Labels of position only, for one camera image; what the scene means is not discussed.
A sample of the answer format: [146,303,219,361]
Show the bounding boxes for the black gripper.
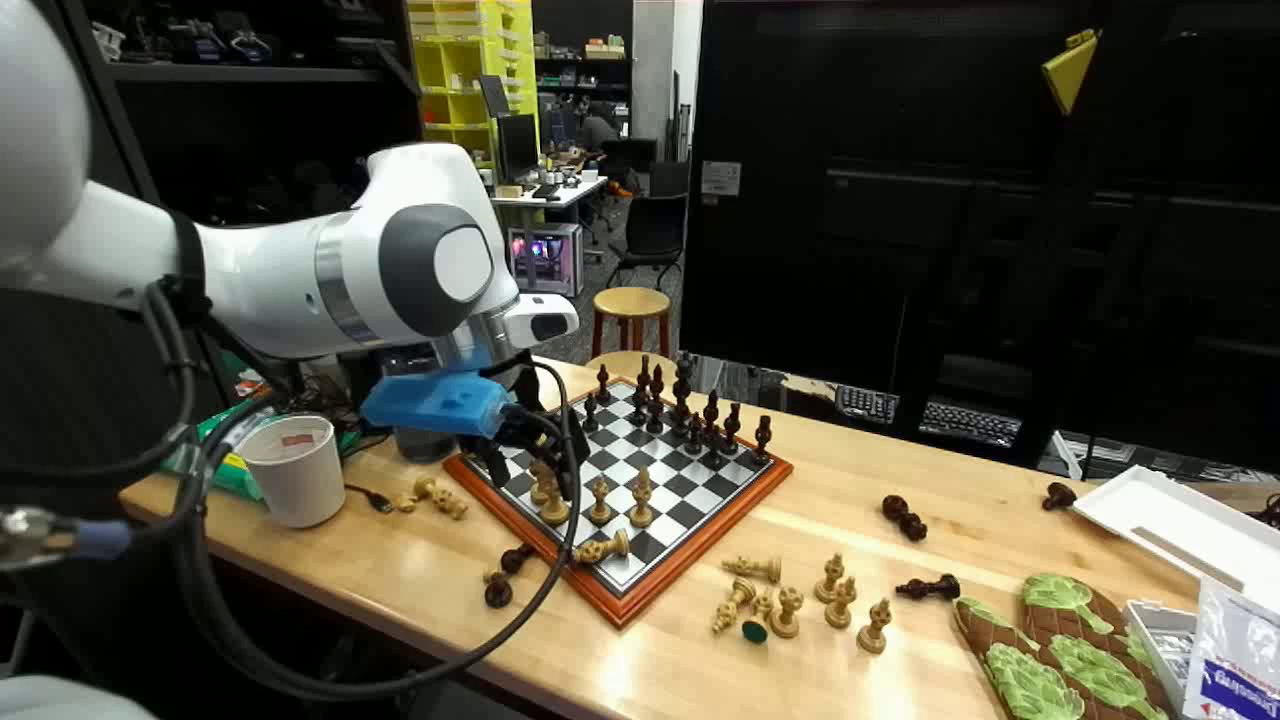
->
[509,361,590,487]

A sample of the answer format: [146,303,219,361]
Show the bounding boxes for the light wooden chess piece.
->
[769,585,809,643]
[623,463,662,532]
[854,596,898,659]
[812,554,848,609]
[404,476,473,523]
[573,528,638,570]
[721,554,789,590]
[709,593,754,641]
[586,473,623,532]
[530,455,576,528]
[821,571,860,636]

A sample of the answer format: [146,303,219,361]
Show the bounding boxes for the checkered chess board orange rim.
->
[439,357,799,634]

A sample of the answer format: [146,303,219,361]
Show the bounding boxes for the round wooden stool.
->
[590,283,677,361]

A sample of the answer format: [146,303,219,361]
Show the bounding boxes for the small glowing pink screen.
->
[509,219,590,298]

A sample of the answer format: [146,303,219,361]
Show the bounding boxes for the black office chair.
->
[623,191,691,293]

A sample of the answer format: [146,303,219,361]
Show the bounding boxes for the white paper cup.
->
[237,414,352,532]

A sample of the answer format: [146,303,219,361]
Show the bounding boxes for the white background desk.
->
[492,172,613,215]

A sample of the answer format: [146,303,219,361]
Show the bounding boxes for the green wet wipes pack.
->
[163,398,294,510]

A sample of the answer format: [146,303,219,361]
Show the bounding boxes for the black keyboard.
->
[823,382,1032,453]

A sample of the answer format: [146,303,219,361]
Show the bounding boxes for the yellow storage rack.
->
[401,0,541,166]

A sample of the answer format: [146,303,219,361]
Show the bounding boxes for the large black cabinet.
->
[677,0,1280,473]

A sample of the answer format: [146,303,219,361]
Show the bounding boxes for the green brown patterned mat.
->
[951,593,1094,720]
[1015,571,1176,715]

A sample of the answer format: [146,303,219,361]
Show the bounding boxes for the yellow triangular shade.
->
[1040,29,1103,115]

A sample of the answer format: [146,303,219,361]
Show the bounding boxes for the clear box blue label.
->
[1179,575,1280,720]

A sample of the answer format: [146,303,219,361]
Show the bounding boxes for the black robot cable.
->
[0,276,593,709]

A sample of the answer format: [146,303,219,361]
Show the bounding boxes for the grey cable connector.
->
[0,501,137,575]

